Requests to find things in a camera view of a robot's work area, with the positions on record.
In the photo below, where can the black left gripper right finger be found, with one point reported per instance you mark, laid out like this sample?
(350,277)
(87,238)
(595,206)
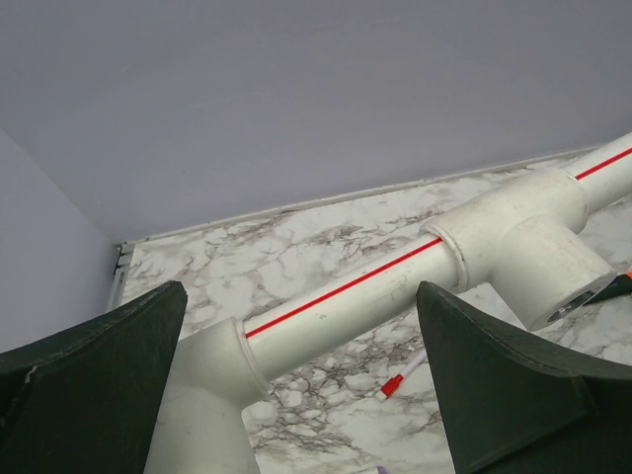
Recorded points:
(512,402)

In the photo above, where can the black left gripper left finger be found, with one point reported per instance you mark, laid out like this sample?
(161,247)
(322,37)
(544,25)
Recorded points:
(86,399)

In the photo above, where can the red capped white marker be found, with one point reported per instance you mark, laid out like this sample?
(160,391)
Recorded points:
(393,384)

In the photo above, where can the white pipe frame with tees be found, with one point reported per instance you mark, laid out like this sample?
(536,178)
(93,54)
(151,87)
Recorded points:
(522,238)

